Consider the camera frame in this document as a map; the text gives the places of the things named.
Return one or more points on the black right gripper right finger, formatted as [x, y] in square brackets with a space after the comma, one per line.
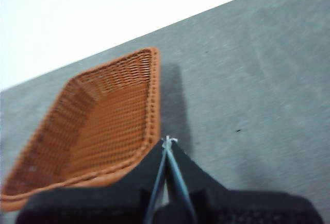
[232, 206]

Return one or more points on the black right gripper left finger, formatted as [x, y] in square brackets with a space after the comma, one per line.
[98, 203]

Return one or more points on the brown wicker basket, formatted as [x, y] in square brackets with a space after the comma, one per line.
[103, 131]

